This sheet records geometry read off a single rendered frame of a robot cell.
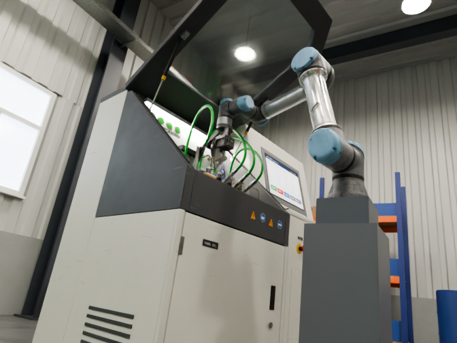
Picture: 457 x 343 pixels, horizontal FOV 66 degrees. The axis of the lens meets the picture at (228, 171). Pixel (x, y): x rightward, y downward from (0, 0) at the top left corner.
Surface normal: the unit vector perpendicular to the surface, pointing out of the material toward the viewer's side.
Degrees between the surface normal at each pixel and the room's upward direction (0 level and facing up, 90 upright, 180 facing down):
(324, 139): 98
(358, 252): 90
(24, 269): 90
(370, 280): 90
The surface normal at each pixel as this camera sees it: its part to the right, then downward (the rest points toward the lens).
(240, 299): 0.75, -0.14
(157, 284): -0.65, -0.33
